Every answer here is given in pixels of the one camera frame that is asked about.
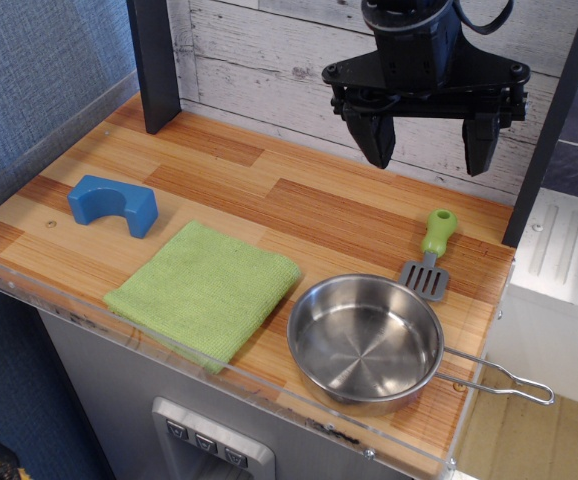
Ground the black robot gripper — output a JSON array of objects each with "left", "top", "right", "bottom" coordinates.
[{"left": 322, "top": 1, "right": 530, "bottom": 175}]

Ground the green towel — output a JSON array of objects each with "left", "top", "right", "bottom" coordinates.
[{"left": 104, "top": 221, "right": 301, "bottom": 374}]

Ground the stainless steel pan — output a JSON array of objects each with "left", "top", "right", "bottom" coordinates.
[{"left": 286, "top": 273, "right": 556, "bottom": 418}]

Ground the white ribbed side cabinet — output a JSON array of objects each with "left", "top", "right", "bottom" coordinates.
[{"left": 486, "top": 189, "right": 578, "bottom": 402}]

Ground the blue wooden arch block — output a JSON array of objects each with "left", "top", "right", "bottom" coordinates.
[{"left": 67, "top": 175, "right": 159, "bottom": 238}]

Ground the silver button control panel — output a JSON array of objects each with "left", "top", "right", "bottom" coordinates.
[{"left": 152, "top": 397, "right": 276, "bottom": 479}]

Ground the clear acrylic front guard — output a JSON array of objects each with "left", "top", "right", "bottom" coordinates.
[{"left": 0, "top": 265, "right": 460, "bottom": 479}]

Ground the green handled grey spatula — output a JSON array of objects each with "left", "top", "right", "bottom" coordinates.
[{"left": 398, "top": 209, "right": 458, "bottom": 302}]

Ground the dark right support post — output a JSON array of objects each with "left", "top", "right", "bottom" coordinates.
[{"left": 502, "top": 27, "right": 578, "bottom": 248}]

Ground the dark support post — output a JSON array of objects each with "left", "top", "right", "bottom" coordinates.
[
  {"left": 502, "top": 27, "right": 578, "bottom": 248},
  {"left": 126, "top": 0, "right": 181, "bottom": 134}
]

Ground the dark left support post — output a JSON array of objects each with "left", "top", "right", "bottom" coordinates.
[{"left": 126, "top": 0, "right": 181, "bottom": 134}]

